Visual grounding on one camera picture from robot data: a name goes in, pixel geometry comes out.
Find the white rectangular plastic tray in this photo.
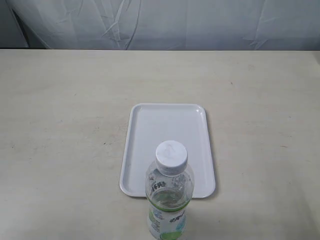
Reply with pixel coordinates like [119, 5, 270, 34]
[119, 103, 216, 199]

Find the white wrinkled backdrop cloth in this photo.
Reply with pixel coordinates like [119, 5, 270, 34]
[5, 0, 320, 51]

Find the clear plastic bottle green label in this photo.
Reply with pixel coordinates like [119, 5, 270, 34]
[145, 140, 195, 240]

